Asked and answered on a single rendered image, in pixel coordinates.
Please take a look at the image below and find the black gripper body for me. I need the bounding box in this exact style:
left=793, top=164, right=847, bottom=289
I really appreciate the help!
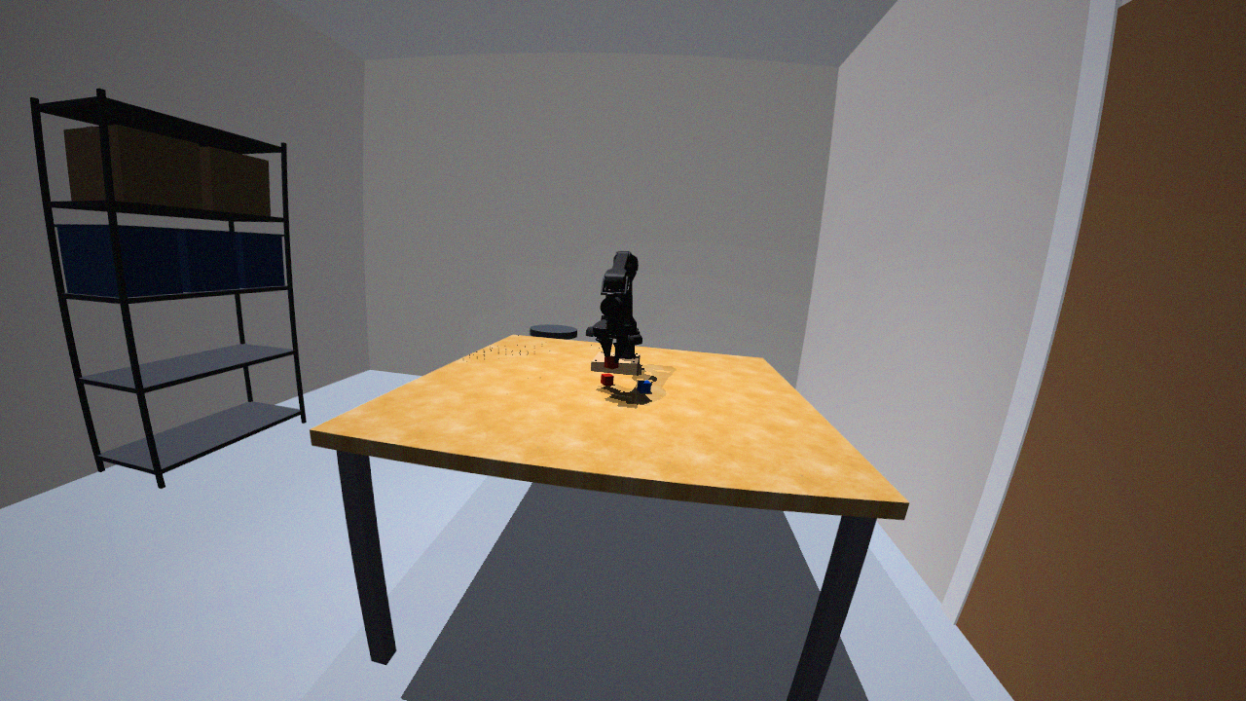
left=586, top=314, right=642, bottom=346

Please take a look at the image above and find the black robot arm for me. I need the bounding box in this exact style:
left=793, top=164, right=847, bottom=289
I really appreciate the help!
left=593, top=252, right=640, bottom=359

